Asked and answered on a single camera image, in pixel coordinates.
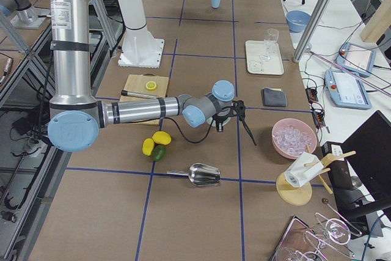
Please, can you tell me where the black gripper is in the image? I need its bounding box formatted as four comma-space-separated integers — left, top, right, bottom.
213, 106, 232, 133

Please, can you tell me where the green bowl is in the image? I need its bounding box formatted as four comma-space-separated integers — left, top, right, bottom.
205, 117, 230, 127

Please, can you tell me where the light blue plastic cup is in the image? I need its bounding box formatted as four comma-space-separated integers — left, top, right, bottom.
211, 0, 221, 9

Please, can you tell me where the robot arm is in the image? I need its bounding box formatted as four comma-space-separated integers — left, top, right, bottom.
48, 0, 235, 152

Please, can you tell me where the steel ice scoop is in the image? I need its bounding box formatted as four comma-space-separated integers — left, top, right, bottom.
166, 163, 221, 187

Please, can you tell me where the clear ice cubes pile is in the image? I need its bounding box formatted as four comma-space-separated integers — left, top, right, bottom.
272, 125, 315, 156

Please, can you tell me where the pink bowl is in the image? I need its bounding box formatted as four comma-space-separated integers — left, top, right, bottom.
271, 118, 318, 159

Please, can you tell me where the dark blue bowl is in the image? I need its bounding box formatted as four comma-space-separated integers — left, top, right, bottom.
286, 10, 311, 33

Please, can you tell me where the green lime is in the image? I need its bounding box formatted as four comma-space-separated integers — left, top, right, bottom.
151, 145, 167, 161

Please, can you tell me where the yellow lemon half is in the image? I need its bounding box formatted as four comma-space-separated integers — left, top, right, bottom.
145, 81, 158, 91

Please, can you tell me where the white bear tray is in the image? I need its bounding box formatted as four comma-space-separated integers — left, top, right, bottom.
245, 40, 284, 76

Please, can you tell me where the wooden cutting board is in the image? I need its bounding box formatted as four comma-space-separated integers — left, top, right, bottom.
118, 74, 170, 127

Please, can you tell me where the white paper box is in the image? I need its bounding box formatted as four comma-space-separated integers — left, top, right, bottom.
283, 152, 324, 188

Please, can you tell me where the steel muddler rod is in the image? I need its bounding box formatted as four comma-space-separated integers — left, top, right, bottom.
120, 89, 158, 99

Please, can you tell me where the clear wine glass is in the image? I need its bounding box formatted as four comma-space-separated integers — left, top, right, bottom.
260, 28, 279, 62

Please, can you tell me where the blue teach pendant tablet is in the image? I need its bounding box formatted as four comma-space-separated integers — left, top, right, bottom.
324, 70, 372, 110
335, 42, 376, 78

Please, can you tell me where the black laptop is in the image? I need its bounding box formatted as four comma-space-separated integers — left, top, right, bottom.
322, 109, 391, 222

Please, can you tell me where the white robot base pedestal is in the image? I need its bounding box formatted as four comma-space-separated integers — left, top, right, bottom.
118, 0, 164, 68

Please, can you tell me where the aluminium frame post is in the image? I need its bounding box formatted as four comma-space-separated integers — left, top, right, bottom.
293, 0, 330, 63

